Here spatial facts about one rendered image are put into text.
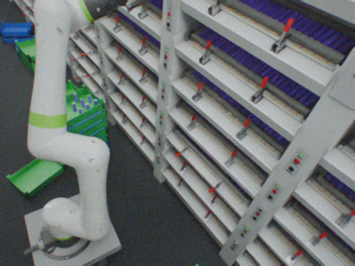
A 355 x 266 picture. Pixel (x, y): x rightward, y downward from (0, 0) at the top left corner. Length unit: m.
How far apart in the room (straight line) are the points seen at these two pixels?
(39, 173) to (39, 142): 1.16
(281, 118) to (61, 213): 0.95
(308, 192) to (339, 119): 0.32
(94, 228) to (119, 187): 0.79
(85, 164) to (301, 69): 0.71
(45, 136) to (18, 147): 1.39
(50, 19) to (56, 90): 0.21
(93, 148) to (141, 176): 1.11
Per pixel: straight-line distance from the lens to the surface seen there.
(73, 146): 0.93
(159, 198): 1.89
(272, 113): 0.92
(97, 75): 2.27
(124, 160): 2.07
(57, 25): 0.90
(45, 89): 0.93
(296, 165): 0.94
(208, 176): 1.38
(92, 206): 1.09
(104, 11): 1.02
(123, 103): 1.96
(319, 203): 1.02
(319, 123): 0.83
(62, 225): 1.25
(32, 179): 2.12
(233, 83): 0.99
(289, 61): 0.82
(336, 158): 0.88
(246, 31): 0.90
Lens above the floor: 1.67
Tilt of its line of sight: 47 degrees down
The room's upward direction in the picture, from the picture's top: 8 degrees clockwise
